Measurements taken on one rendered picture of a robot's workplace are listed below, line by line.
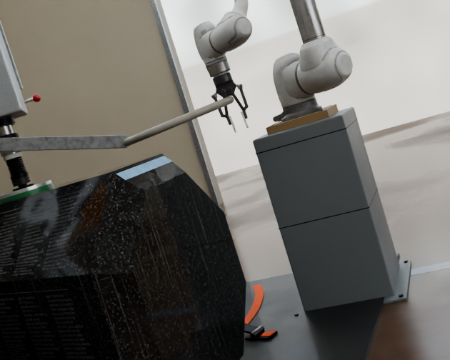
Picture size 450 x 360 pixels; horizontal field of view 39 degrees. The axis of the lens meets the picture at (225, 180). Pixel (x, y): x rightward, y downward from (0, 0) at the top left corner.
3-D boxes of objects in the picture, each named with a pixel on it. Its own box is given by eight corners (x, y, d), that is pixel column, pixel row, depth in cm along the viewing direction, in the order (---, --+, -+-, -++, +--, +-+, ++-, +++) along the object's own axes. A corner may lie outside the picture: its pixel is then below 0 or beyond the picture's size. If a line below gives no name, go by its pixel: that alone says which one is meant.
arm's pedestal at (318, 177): (312, 282, 323) (266, 131, 316) (411, 262, 306) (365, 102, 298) (291, 321, 277) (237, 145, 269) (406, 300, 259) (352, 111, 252)
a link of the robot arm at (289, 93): (298, 102, 294) (285, 56, 292) (327, 93, 280) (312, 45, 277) (274, 111, 285) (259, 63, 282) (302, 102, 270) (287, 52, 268)
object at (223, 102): (125, 147, 228) (121, 139, 228) (119, 149, 276) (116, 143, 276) (247, 96, 237) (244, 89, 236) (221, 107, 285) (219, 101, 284)
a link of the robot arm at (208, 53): (198, 68, 254) (216, 58, 243) (183, 31, 253) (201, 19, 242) (218, 61, 260) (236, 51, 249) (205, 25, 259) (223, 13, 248)
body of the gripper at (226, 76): (231, 71, 257) (238, 93, 258) (211, 78, 258) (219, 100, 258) (230, 70, 249) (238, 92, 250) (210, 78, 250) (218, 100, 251)
